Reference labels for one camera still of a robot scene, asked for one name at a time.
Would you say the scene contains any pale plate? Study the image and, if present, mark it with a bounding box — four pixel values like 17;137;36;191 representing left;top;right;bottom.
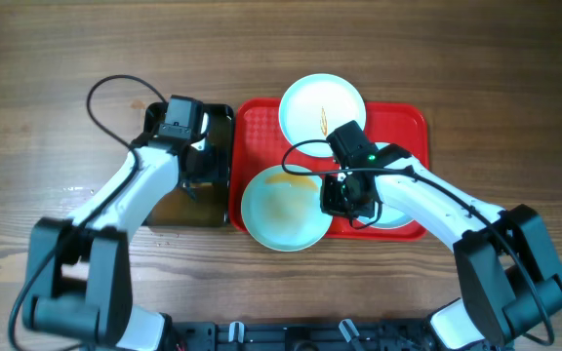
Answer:
356;141;416;230

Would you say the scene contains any plate with brown smear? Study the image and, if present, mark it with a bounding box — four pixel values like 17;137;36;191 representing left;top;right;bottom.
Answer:
241;165;333;252

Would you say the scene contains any plate with ketchup streak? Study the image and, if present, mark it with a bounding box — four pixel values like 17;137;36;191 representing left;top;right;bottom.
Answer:
278;73;367;145

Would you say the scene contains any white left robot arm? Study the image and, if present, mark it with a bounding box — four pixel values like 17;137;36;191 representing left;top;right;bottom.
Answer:
9;145;226;350

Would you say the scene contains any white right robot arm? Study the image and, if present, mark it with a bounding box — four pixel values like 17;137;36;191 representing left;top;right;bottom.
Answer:
321;154;562;350

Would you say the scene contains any black water basin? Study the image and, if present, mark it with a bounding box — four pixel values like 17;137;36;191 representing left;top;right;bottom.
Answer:
143;103;235;227

